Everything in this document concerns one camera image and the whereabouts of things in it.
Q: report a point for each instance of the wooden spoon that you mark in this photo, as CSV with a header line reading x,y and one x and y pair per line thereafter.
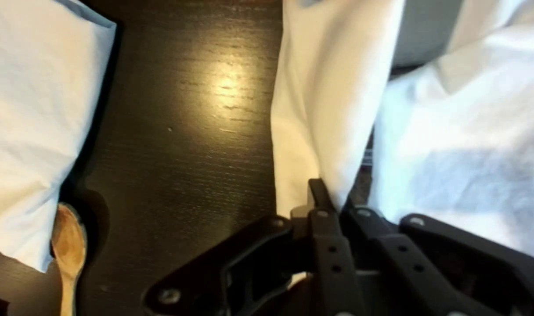
x,y
68,246

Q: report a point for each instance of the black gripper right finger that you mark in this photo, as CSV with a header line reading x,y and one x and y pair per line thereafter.
x,y
453,274

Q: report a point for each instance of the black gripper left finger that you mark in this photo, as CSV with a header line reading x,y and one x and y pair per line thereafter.
x,y
330,269

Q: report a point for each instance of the white cloth towel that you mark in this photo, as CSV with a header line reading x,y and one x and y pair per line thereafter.
x,y
330,98
31,116

